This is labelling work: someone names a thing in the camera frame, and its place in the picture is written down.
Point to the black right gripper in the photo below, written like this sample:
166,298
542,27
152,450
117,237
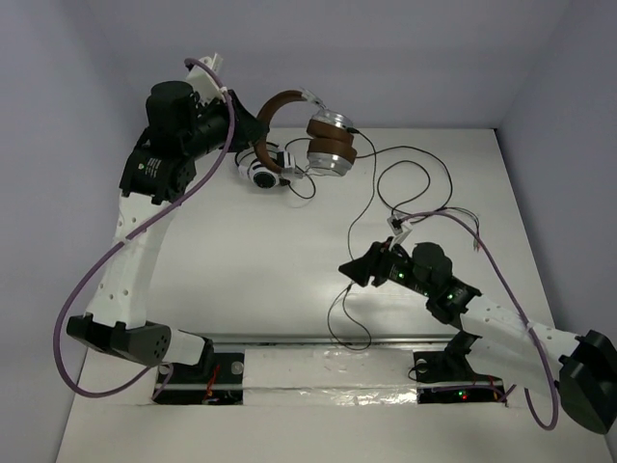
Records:
362,266

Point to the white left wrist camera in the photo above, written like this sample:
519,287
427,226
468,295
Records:
203,76

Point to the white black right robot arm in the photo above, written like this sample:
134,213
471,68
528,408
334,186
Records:
578,370

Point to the brown silver headphones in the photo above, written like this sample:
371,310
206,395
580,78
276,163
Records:
330,150

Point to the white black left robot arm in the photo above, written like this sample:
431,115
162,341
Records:
158,176

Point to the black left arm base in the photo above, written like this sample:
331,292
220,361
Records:
220,384

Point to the aluminium front rail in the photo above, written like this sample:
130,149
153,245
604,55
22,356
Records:
297,340

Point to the white black headphones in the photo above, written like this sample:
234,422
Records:
250,168

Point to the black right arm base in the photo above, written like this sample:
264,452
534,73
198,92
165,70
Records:
446,377

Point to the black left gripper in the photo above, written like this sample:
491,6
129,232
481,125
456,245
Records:
235,121

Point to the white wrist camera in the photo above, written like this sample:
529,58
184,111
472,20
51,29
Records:
400,228
203,76

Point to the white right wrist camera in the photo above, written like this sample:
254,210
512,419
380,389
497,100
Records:
400,228

